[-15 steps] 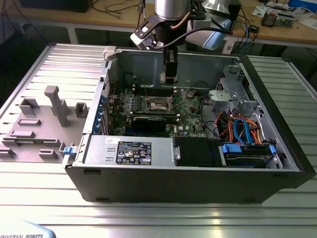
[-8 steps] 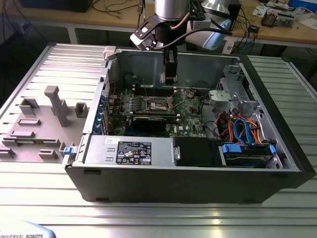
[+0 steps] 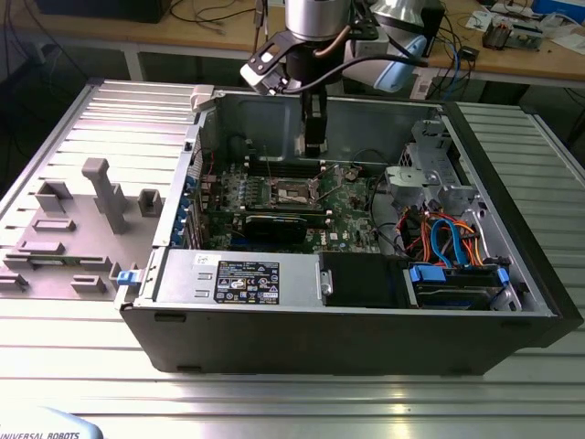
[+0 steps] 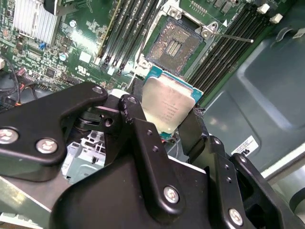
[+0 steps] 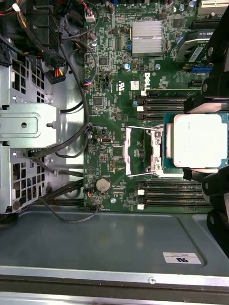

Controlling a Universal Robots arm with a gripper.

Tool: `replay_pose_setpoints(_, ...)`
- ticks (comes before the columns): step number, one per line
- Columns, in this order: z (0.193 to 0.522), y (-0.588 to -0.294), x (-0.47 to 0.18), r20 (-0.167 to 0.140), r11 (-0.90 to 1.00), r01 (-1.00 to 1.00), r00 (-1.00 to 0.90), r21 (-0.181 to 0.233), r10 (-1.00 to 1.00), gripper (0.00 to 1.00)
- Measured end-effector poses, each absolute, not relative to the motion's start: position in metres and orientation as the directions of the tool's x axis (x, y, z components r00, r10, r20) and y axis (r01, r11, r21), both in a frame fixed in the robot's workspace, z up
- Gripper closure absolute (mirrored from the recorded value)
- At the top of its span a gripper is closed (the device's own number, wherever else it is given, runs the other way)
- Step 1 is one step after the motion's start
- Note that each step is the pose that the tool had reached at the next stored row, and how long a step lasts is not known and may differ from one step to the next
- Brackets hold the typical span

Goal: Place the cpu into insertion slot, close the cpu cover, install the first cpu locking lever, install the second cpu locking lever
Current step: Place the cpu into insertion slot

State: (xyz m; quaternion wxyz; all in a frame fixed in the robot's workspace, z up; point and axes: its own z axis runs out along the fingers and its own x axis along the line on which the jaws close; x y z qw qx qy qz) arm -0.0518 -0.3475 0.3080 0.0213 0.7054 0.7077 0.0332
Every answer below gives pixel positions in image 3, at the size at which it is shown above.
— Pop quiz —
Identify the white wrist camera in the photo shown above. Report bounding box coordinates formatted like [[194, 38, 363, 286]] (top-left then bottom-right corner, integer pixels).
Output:
[[350, 17, 389, 59], [239, 30, 293, 96]]

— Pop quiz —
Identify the white clipped RAM slot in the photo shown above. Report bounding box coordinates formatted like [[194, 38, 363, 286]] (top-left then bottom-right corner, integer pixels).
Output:
[[245, 154, 324, 166], [246, 164, 327, 177], [237, 208, 332, 218]]

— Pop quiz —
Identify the silver power supply unit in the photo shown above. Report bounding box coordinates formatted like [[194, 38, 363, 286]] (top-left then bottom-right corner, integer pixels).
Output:
[[154, 249, 322, 306]]

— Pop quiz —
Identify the metal socket cover frame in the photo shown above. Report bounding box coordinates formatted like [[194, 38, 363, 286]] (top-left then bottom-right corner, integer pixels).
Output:
[[310, 163, 346, 202]]

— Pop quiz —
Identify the black open PC case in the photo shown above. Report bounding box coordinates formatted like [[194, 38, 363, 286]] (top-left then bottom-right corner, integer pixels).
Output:
[[119, 84, 584, 377]]

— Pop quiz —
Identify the blue wire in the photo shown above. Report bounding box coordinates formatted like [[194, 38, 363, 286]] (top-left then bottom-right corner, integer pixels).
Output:
[[431, 218, 473, 270]]

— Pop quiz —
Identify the wooden desk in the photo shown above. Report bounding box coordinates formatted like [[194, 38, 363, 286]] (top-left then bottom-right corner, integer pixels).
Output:
[[0, 0, 585, 88]]

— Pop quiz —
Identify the red wire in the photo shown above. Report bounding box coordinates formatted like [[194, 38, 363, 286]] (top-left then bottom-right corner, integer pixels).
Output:
[[396, 208, 415, 243]]

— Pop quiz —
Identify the grey parts rack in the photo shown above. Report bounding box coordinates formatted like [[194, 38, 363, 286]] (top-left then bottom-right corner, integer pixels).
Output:
[[0, 157, 166, 303]]

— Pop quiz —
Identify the copper coloured gripper cable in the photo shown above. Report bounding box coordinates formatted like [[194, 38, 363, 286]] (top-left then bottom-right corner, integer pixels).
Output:
[[314, 25, 351, 59]]

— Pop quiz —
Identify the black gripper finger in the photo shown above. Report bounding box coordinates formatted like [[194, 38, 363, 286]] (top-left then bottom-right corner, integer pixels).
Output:
[[304, 116, 328, 148]]

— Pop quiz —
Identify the pale blue teach pendant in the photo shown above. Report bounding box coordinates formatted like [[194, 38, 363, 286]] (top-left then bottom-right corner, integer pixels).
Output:
[[0, 405, 105, 439]]

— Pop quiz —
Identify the hard disk in blue carrier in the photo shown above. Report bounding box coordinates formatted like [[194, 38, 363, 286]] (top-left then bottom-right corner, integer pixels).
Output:
[[401, 261, 513, 313]]

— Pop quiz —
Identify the blue cardboard box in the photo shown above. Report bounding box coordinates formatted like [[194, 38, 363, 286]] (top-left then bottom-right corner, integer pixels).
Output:
[[532, 0, 585, 15]]

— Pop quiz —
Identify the black equipment box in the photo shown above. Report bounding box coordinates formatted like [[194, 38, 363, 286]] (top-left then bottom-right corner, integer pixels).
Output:
[[35, 0, 165, 25]]

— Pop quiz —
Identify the silver metal drive cage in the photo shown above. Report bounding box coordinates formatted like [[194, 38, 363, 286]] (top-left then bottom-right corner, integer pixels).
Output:
[[393, 117, 488, 220]]

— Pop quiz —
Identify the CPU socket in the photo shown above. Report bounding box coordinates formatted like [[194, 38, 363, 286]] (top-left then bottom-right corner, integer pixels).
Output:
[[268, 175, 322, 208]]

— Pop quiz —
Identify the black graphics card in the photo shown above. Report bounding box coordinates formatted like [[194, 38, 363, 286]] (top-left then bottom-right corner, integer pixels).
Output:
[[243, 213, 308, 244]]

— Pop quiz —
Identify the green circuit device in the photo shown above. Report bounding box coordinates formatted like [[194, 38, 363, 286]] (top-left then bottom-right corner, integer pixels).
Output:
[[509, 21, 546, 50]]

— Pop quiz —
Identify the orange wire bundle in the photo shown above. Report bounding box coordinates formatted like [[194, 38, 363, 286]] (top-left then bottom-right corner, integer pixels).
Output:
[[418, 212, 484, 269]]

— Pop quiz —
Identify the green motherboard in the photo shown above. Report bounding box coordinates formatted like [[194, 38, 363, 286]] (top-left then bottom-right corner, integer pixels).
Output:
[[207, 159, 384, 255]]

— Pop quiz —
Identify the black desktop box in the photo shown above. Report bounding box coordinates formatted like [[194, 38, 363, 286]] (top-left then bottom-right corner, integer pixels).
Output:
[[422, 0, 448, 59]]

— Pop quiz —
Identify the small finned metal device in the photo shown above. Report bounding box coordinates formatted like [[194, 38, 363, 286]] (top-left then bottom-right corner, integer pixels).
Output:
[[482, 20, 512, 50]]

